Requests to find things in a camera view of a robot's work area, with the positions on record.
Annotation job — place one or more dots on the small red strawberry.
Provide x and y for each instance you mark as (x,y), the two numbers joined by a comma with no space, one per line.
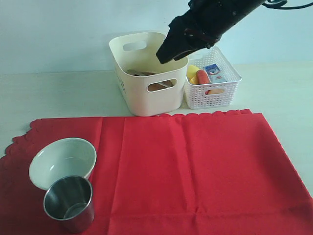
(202,77)

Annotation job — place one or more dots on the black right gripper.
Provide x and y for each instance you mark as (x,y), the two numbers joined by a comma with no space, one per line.
(202,26)

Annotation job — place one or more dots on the red cloth placemat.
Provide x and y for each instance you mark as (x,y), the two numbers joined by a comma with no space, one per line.
(223,173)

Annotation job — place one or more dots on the grey ceramic bowl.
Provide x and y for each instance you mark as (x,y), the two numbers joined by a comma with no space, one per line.
(62,158)

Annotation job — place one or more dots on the brown round plate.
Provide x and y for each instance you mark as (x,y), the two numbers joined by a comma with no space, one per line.
(152,87)

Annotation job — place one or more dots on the yellow lemon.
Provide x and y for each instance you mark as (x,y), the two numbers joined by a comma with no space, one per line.
(191,71)

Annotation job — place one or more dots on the blue white milk carton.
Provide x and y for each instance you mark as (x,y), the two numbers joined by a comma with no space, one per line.
(215,74)

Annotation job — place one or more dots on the stainless steel cup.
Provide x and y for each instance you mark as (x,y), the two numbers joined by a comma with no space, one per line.
(69,201)

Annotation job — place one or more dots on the white lattice plastic basket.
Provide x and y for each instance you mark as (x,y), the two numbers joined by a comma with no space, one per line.
(195,94)

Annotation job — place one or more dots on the silver table knife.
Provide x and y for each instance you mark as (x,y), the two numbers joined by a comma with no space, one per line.
(166,84)

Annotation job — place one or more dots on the cream plastic bin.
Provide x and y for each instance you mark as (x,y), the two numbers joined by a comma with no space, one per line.
(138,52)

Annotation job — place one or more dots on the orange cheese wedge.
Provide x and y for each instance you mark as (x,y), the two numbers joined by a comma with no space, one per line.
(194,80)

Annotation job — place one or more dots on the brown egg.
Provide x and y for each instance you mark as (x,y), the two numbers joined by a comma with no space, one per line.
(216,91)

